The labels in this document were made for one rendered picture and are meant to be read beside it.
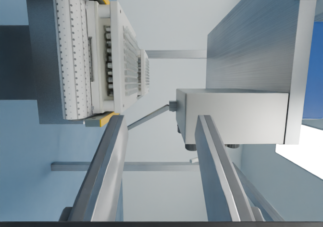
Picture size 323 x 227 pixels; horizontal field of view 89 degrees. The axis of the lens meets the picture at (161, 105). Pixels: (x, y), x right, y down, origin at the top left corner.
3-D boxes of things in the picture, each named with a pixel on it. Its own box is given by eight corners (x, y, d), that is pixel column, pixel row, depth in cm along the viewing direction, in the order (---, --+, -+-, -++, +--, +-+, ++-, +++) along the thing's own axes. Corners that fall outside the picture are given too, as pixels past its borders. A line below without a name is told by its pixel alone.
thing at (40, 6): (39, 124, 37) (83, 124, 37) (23, -17, 33) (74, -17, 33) (134, 91, 165) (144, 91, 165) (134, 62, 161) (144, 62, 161)
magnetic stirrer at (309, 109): (289, 126, 36) (331, 126, 35) (301, 20, 32) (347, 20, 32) (243, 110, 55) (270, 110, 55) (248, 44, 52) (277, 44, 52)
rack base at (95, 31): (116, 33, 59) (123, 33, 59) (119, 101, 63) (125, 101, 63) (85, 0, 35) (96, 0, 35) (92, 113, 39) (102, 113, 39)
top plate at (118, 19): (130, 33, 59) (136, 33, 59) (132, 101, 63) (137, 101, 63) (108, 0, 35) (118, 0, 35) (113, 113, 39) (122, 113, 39)
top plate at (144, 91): (141, 95, 89) (144, 95, 89) (140, 48, 86) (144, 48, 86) (145, 93, 113) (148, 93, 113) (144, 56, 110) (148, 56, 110)
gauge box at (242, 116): (184, 145, 33) (283, 145, 33) (185, 92, 32) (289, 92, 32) (175, 120, 55) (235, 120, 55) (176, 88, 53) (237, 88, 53)
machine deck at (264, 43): (279, 145, 33) (299, 145, 33) (301, -71, 28) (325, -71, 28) (203, 104, 94) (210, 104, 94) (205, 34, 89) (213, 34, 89)
